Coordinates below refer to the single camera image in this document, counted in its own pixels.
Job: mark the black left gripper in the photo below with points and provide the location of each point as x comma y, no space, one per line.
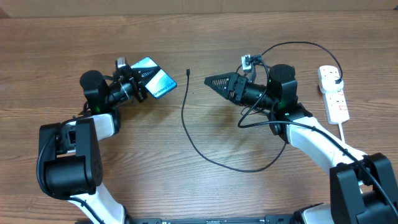
134,78

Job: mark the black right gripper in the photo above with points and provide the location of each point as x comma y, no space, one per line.
232,80

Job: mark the Samsung Galaxy smartphone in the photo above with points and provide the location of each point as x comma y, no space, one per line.
161,83

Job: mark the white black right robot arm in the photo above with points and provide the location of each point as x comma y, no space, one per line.
363,188

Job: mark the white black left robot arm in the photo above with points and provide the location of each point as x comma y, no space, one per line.
69,165

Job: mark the white charger plug adapter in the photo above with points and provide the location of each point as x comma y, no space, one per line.
329,85

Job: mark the white power strip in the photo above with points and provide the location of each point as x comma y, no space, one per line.
335,103

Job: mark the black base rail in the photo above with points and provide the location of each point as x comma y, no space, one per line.
268,219

